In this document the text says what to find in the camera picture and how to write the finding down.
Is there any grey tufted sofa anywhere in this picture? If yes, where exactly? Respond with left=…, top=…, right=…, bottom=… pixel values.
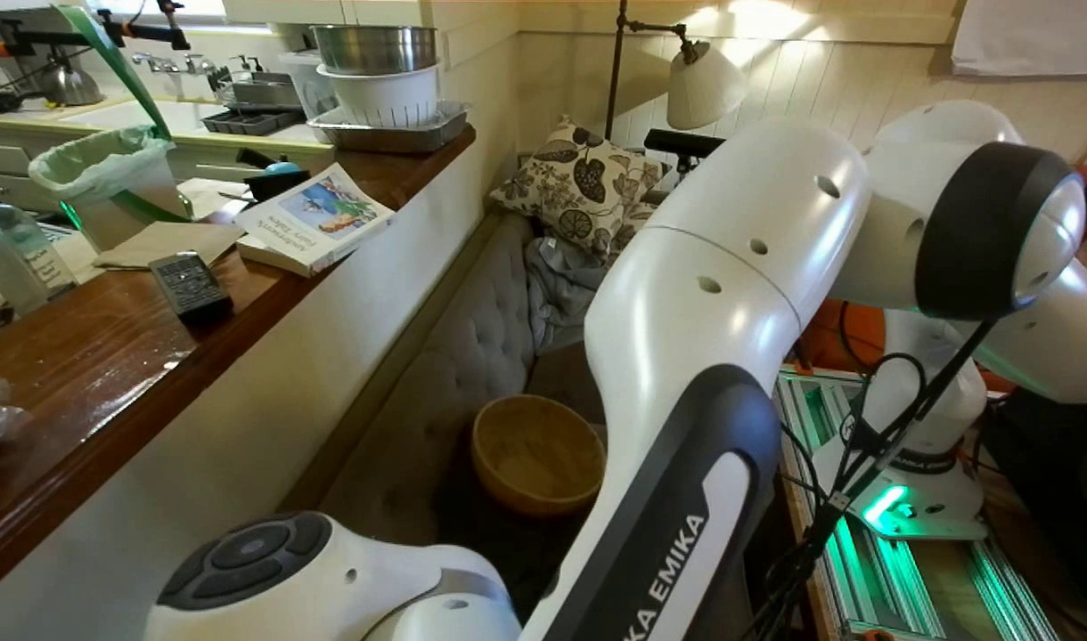
left=285, top=210, right=624, bottom=600

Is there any round wooden bowl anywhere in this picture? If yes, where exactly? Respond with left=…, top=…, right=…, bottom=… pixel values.
left=467, top=392, right=610, bottom=519

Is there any grey crumpled blanket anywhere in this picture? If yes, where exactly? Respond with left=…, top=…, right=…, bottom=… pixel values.
left=520, top=231, right=615, bottom=358

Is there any floral patterned pillow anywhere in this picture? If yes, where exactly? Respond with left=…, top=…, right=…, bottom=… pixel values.
left=490, top=117, right=677, bottom=264

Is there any metal baking tray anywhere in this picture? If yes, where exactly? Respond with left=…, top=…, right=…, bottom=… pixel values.
left=305, top=106, right=472, bottom=156

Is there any thick paperback book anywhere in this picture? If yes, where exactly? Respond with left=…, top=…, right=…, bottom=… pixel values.
left=233, top=160, right=398, bottom=282

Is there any white plastic colander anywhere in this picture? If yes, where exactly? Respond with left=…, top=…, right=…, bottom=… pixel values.
left=313, top=66, right=446, bottom=130

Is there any black desk gadget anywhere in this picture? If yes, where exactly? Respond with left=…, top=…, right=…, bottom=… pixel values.
left=233, top=145, right=313, bottom=202

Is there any steel cooking pot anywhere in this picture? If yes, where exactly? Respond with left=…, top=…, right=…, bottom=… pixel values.
left=311, top=23, right=443, bottom=79

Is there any beige paper sheet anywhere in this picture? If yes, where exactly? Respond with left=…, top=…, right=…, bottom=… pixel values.
left=93, top=219, right=242, bottom=274

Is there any wooden shelf with items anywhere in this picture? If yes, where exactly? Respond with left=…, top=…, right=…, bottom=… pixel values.
left=0, top=126, right=477, bottom=602

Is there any bin with green liner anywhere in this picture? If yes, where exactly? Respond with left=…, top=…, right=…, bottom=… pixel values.
left=26, top=126, right=196, bottom=252

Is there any clear plastic bottle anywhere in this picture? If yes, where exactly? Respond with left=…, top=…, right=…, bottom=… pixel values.
left=0, top=189, right=50, bottom=318

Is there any white hanging sheet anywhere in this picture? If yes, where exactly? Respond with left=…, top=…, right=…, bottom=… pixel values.
left=947, top=0, right=1087, bottom=82

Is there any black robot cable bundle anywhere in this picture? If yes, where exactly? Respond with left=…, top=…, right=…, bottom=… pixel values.
left=747, top=315, right=1009, bottom=641

